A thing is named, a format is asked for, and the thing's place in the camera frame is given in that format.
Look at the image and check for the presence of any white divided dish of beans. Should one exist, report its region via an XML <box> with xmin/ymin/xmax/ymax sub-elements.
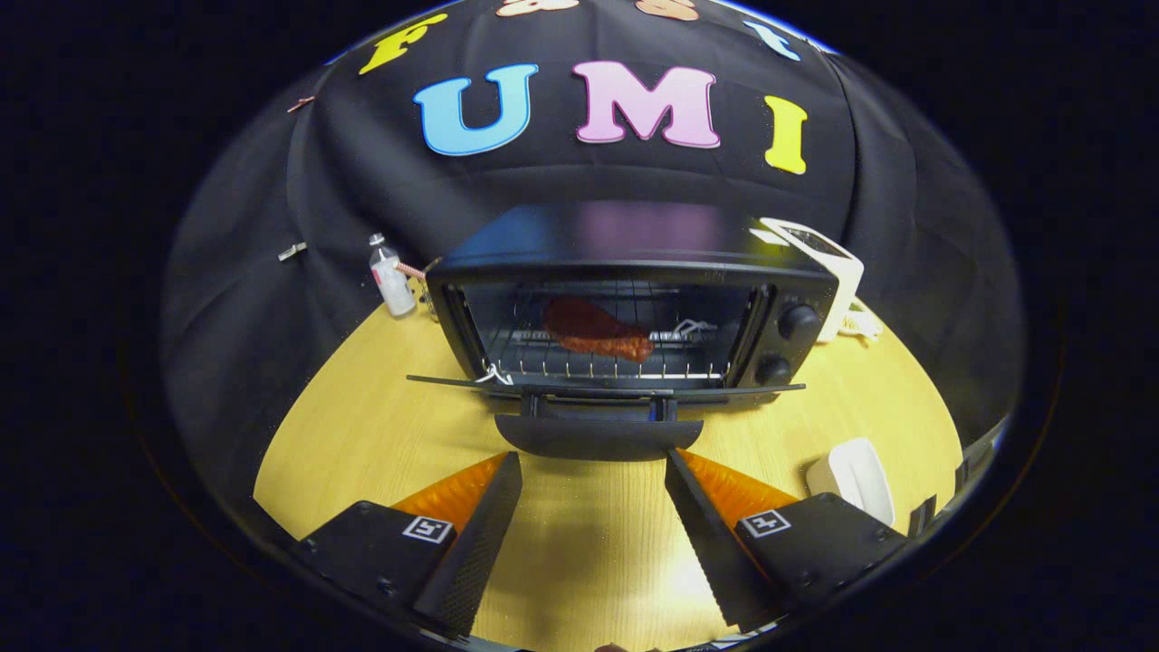
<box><xmin>840</xmin><ymin>303</ymin><xmax>884</xmax><ymax>343</ymax></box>

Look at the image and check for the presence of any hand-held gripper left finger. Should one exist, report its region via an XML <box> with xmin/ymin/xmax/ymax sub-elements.
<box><xmin>294</xmin><ymin>451</ymin><xmax>524</xmax><ymax>639</ymax></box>

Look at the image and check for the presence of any small clear plastic bottle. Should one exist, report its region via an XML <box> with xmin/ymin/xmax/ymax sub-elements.
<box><xmin>368</xmin><ymin>233</ymin><xmax>417</xmax><ymax>318</ymax></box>

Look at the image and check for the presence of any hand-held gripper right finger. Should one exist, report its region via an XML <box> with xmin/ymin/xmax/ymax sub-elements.
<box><xmin>666</xmin><ymin>448</ymin><xmax>909</xmax><ymax>635</ymax></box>

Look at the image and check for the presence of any reddish brown chicken drumstick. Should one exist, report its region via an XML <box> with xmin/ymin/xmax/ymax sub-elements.
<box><xmin>543</xmin><ymin>295</ymin><xmax>655</xmax><ymax>365</ymax></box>

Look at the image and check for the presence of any white pop-up toaster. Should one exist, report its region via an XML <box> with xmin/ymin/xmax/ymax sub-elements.
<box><xmin>759</xmin><ymin>217</ymin><xmax>866</xmax><ymax>343</ymax></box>

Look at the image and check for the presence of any black toaster oven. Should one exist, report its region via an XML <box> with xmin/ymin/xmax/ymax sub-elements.
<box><xmin>406</xmin><ymin>201</ymin><xmax>841</xmax><ymax>463</ymax></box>

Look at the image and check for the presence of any white ribbed tray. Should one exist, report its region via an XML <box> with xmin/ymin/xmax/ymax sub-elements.
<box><xmin>806</xmin><ymin>437</ymin><xmax>897</xmax><ymax>528</ymax></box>

